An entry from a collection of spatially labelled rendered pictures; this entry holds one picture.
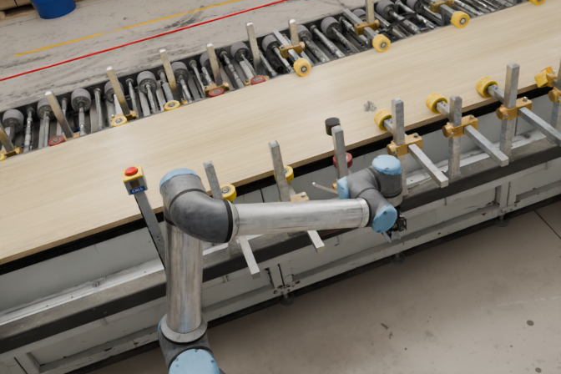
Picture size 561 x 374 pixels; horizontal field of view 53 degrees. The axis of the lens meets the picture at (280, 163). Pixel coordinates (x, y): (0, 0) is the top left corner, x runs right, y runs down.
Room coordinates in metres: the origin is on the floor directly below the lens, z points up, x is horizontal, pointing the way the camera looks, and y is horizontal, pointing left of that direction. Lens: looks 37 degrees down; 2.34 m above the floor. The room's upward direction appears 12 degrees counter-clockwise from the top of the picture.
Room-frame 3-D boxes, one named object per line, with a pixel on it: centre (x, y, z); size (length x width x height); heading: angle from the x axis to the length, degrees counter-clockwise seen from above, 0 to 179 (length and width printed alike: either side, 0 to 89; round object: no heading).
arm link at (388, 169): (1.42, -0.33, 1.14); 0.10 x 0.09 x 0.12; 106
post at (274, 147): (1.70, 0.01, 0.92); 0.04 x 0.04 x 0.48; 11
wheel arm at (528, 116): (1.86, -1.02, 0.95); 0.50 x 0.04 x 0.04; 11
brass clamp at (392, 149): (1.80, -0.50, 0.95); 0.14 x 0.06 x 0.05; 101
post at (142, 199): (1.61, 0.51, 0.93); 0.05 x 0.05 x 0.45; 11
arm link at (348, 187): (1.37, -0.23, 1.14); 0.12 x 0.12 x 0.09; 16
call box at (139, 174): (1.61, 0.51, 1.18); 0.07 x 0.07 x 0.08; 11
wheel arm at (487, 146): (1.82, -0.77, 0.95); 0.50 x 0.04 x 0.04; 11
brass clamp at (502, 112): (1.89, -0.99, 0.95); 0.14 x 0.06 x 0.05; 101
